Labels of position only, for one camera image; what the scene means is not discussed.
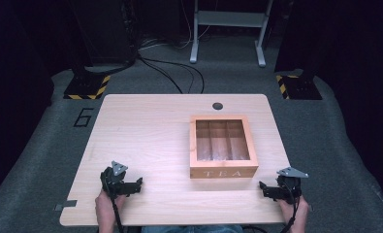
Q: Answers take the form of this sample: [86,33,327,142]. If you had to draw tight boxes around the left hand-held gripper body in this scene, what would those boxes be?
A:
[100,160,131,199]

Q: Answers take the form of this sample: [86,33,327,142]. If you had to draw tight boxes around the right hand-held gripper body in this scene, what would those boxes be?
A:
[275,166,309,206]

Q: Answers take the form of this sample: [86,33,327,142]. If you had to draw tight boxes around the wooden tea box glass lid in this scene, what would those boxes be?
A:
[188,115,260,180]

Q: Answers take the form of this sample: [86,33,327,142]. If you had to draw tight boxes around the person's left hand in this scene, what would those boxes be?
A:
[94,188,127,225]

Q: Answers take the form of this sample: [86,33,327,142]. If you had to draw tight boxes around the person's right hand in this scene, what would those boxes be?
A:
[277,195,310,227]

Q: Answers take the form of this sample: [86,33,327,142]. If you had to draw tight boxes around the grey tape strip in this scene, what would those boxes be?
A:
[53,199,79,213]

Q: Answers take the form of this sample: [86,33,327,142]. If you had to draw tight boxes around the black base yellow striped edge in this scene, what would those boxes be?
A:
[63,73,112,101]
[274,74,324,101]

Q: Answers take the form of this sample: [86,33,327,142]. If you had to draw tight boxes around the black tall stand column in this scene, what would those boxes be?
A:
[273,0,324,78]
[66,0,139,78]

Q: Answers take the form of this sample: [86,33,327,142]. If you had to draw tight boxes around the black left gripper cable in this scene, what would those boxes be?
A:
[112,193,126,233]

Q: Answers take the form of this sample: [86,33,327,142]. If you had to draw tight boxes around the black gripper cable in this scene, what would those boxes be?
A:
[112,193,126,233]
[279,192,302,233]

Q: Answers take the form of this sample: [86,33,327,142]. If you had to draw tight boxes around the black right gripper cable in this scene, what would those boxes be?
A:
[279,192,302,233]

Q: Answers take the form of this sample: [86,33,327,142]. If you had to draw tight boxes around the black floor cables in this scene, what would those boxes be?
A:
[136,52,207,95]

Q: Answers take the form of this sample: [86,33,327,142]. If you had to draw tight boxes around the white floor cable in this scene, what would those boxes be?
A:
[138,0,212,51]

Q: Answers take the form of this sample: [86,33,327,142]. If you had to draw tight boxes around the white metal stand frame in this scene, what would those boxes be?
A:
[189,0,274,68]

